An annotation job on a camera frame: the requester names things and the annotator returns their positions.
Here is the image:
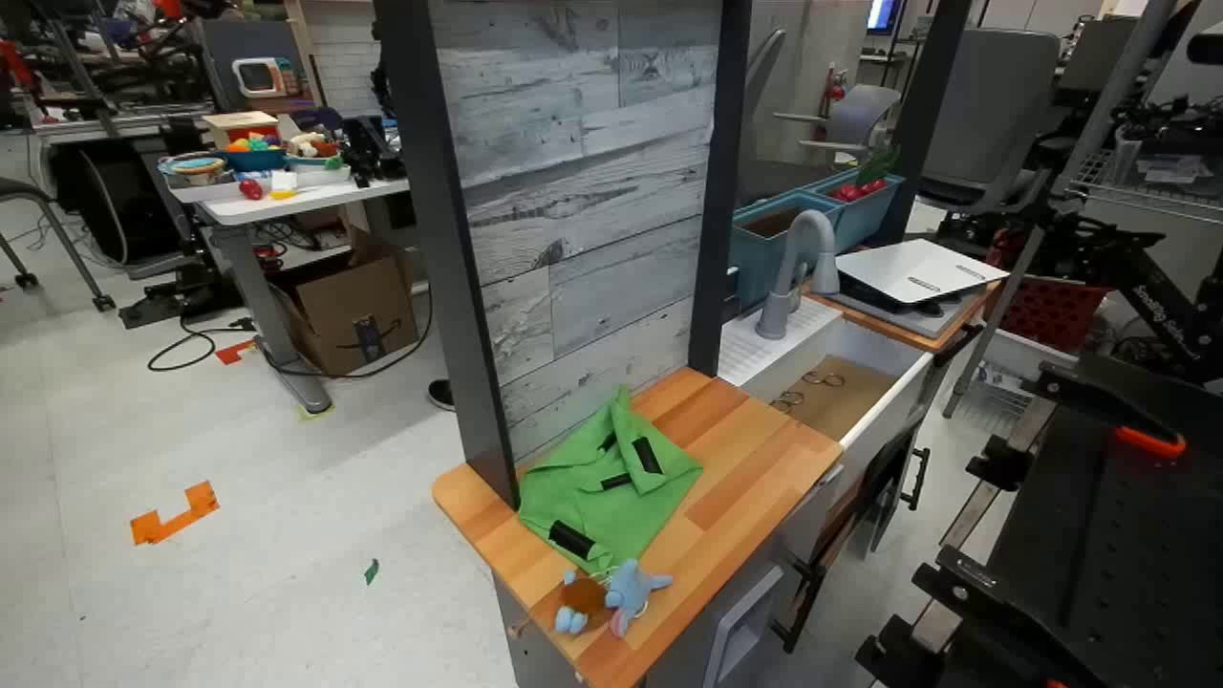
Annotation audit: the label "green cloth with black patches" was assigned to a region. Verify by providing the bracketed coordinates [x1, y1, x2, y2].
[511, 386, 706, 582]

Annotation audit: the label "grey wood plank backdrop panel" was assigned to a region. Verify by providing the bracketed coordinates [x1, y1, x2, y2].
[424, 0, 726, 470]

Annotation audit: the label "wooden butcher block countertop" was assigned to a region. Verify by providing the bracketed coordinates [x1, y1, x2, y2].
[432, 365, 850, 688]

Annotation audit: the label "blue storage bin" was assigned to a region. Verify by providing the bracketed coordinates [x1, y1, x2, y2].
[729, 173, 911, 312]

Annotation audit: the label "white sink basin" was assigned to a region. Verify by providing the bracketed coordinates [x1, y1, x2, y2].
[715, 295, 938, 451]

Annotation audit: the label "grey curved faucet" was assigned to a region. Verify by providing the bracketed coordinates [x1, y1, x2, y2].
[752, 205, 843, 345]

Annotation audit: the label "blue plush toy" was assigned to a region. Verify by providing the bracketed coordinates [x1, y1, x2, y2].
[549, 553, 677, 642]

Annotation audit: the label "brown cardboard box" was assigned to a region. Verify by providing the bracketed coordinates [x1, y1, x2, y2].
[271, 243, 424, 381]

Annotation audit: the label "grey toy kitchen cabinet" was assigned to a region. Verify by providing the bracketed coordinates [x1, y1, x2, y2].
[494, 341, 943, 688]

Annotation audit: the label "red toys in bin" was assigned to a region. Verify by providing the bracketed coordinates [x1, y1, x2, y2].
[829, 175, 893, 205]

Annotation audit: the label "white flat tray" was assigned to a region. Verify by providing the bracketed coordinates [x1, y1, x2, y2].
[835, 233, 1012, 308]

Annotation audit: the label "white desk with grey leg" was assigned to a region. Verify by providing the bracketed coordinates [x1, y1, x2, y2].
[164, 159, 415, 421]

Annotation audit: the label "colourful toy pile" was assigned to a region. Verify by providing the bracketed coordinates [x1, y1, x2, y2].
[157, 105, 350, 183]

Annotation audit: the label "red plastic crate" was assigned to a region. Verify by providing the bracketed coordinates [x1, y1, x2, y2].
[999, 275, 1112, 354]

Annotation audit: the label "grey office chair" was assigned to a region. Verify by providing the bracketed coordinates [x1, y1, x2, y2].
[917, 26, 1061, 211]

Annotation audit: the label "orange tape floor marker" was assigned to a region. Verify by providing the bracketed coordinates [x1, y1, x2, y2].
[126, 477, 221, 549]

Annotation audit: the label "black perforated cart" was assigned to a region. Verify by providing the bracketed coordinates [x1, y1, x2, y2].
[852, 352, 1223, 688]

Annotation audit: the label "wide black frame post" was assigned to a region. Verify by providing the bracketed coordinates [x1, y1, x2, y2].
[371, 0, 525, 512]

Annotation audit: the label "black cabinet door handle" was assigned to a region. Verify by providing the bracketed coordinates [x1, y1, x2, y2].
[893, 444, 938, 514]

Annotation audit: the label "black floor cable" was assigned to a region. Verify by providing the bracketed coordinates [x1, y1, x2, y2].
[140, 318, 259, 379]

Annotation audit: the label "orange handle grip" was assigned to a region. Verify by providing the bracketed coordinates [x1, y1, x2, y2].
[1108, 421, 1194, 466]

